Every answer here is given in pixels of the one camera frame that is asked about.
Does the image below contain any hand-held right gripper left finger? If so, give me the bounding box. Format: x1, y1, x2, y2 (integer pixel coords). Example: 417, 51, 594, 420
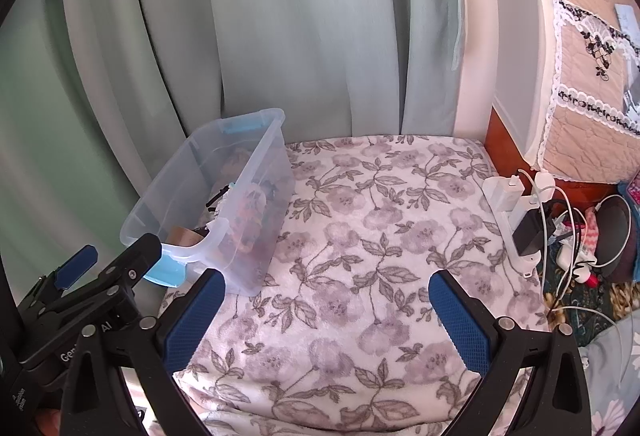
60, 267, 227, 436

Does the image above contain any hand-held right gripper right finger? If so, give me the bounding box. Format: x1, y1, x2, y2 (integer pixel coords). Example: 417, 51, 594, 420
428, 269, 593, 436

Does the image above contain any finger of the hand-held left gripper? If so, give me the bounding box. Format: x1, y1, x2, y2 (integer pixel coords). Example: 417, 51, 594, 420
75, 233, 164, 312
37, 245, 99, 298

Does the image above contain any clear plastic storage container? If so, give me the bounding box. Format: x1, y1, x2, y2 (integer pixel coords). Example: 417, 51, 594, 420
120, 108, 296, 297

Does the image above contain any person's left hand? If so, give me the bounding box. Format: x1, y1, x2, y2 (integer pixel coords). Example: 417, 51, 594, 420
39, 408, 63, 436

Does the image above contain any black power adapter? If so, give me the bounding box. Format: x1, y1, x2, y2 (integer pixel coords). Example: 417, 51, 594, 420
515, 210, 559, 258

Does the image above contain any floral fleece blanket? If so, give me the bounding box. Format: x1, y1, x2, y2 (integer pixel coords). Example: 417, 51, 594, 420
157, 133, 551, 436

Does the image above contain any white adapter block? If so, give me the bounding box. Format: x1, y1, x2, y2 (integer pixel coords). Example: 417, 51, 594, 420
557, 241, 597, 268

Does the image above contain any white plug charger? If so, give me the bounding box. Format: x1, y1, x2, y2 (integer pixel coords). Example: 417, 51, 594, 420
495, 176, 524, 200
532, 171, 557, 198

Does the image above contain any dark green patterned cloth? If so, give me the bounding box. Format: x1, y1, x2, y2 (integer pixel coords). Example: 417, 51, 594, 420
542, 256, 640, 348

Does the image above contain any pink white knitted cloth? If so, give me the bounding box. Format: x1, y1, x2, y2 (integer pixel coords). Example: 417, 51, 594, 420
584, 207, 602, 258

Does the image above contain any pale blue floral cloth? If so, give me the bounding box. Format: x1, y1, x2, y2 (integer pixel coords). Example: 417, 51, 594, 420
580, 316, 640, 436

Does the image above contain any black round object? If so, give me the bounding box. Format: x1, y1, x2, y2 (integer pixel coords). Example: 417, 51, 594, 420
594, 195, 634, 269

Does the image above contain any beige quilted lace cover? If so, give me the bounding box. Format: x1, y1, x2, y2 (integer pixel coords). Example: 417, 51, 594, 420
520, 0, 640, 185

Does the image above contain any cream padded panel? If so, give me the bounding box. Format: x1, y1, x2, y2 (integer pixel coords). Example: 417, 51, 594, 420
442, 0, 507, 148

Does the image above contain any pale green curtain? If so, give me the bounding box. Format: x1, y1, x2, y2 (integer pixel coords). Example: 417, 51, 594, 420
0, 0, 468, 247

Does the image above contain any white charging cable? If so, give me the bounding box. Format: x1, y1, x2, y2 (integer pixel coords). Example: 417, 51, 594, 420
517, 169, 618, 332

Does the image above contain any white bed frame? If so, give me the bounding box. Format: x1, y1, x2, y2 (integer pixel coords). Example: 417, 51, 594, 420
500, 0, 559, 173

